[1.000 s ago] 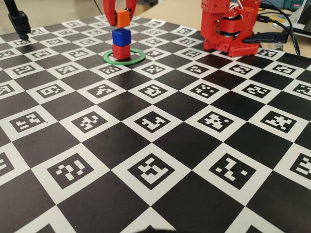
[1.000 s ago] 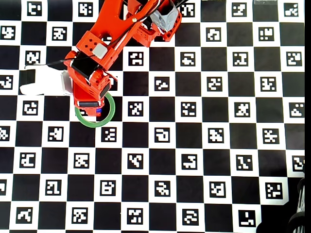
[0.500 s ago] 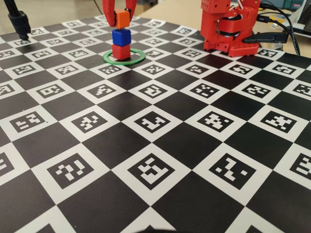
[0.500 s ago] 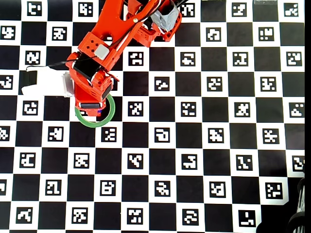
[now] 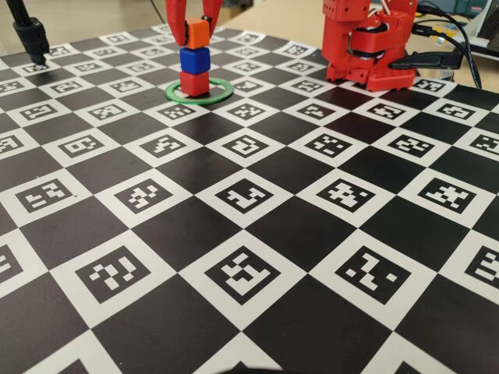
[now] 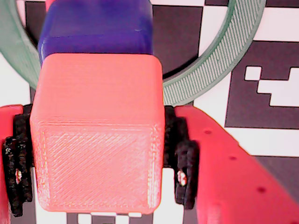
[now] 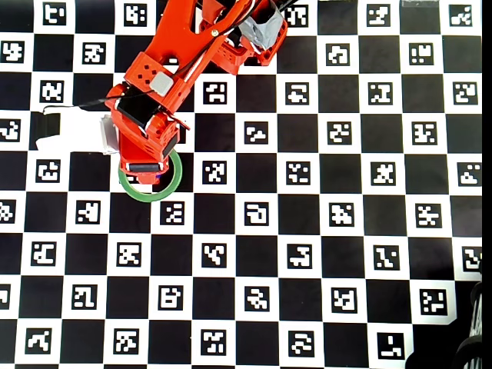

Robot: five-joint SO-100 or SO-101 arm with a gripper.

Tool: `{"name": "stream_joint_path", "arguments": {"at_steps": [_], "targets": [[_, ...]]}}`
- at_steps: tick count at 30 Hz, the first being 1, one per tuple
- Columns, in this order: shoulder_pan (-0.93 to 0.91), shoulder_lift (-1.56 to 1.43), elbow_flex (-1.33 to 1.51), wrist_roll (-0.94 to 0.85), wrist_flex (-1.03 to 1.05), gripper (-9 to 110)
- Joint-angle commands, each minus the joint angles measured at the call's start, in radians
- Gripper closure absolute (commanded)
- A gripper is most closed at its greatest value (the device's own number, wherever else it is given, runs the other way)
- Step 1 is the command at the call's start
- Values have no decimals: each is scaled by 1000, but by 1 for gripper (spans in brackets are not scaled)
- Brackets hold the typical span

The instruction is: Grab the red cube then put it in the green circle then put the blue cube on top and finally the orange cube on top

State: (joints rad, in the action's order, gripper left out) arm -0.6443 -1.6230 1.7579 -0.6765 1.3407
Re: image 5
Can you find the black clamp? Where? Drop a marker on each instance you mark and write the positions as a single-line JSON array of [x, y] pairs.
[[429, 60]]

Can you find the red cube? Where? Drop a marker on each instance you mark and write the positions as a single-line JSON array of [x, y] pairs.
[[193, 83]]

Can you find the red robot arm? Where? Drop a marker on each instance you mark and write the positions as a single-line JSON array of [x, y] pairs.
[[339, 46]]

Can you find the black white marker checkerboard mat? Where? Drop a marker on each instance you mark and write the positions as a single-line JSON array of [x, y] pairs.
[[312, 233]]

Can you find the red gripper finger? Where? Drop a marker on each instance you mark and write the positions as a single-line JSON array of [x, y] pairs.
[[176, 19], [212, 11]]

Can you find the brown cardboard box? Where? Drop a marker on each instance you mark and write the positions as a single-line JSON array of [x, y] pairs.
[[230, 13]]

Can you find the teal box with red label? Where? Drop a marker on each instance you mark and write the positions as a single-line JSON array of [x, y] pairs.
[[464, 5]]

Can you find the orange cube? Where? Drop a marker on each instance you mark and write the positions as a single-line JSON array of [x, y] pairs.
[[197, 34]]

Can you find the blue cube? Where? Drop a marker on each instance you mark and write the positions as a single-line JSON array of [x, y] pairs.
[[193, 60]]

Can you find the black tripod leg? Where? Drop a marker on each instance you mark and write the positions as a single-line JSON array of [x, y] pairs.
[[33, 39]]

